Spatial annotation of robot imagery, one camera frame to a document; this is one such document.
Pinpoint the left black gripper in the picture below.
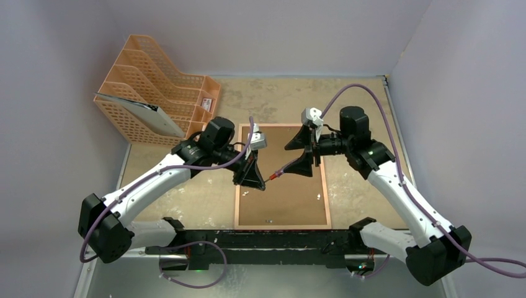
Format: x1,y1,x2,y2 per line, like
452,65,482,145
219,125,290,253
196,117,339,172
213,145,265,189

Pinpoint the blue red screwdriver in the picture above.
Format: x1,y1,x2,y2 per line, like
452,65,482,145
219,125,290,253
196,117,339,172
265,169,283,183

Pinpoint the pink picture frame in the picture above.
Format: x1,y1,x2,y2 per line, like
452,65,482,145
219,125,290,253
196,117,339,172
234,124,332,230

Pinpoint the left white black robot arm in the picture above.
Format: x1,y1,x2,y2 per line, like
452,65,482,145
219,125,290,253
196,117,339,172
78,117,266,263

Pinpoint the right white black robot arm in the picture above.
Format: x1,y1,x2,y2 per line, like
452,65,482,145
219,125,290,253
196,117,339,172
277,106,472,286

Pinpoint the red white small box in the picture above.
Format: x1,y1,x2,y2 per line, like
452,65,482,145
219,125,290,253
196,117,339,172
201,97,213,112

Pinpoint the orange plastic file organizer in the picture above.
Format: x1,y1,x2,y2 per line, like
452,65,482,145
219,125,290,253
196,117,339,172
94,35,221,147

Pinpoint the grey folder in organizer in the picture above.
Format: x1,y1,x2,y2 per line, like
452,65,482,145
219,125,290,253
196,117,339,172
95,93,186,137

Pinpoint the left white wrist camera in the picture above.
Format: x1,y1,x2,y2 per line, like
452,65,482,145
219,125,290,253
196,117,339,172
247,124,267,151

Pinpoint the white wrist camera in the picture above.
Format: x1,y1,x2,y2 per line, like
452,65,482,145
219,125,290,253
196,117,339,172
247,124,267,151
301,107,324,128

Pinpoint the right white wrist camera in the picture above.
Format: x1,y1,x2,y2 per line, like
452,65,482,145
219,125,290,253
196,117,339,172
301,107,324,128

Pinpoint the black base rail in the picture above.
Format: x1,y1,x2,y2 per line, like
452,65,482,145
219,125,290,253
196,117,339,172
145,229,384,273

